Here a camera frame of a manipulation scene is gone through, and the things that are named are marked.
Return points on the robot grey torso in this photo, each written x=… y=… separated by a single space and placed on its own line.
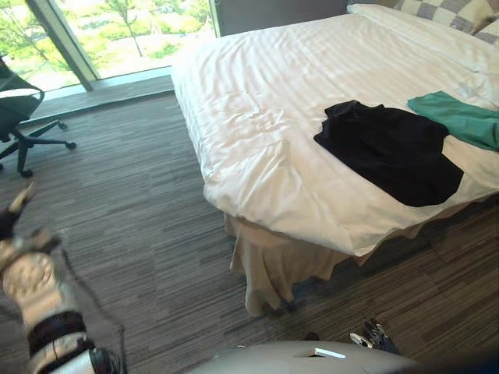
x=296 y=360

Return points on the robot left silver arm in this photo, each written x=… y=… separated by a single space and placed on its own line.
x=37 y=288

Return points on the beige bed skirt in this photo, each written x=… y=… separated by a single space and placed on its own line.
x=269 y=265

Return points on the dark grey headboard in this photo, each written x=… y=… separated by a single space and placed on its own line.
x=273 y=15

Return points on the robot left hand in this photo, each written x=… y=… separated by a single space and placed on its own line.
x=8 y=223

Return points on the large checkered grey cream cushion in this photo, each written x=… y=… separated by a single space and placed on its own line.
x=440 y=11

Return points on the black office chair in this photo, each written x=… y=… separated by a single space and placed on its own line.
x=17 y=113

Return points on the black cloth garment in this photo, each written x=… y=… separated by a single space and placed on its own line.
x=390 y=156

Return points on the white striped duvet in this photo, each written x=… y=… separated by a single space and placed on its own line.
x=280 y=117

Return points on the green cloth garment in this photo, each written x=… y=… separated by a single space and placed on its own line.
x=460 y=117

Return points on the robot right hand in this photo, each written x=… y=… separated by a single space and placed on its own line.
x=373 y=336

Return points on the small checkered grey cream cushion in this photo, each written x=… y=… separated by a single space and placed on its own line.
x=489 y=34

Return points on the grey window frame pillar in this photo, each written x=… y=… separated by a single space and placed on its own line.
x=64 y=43

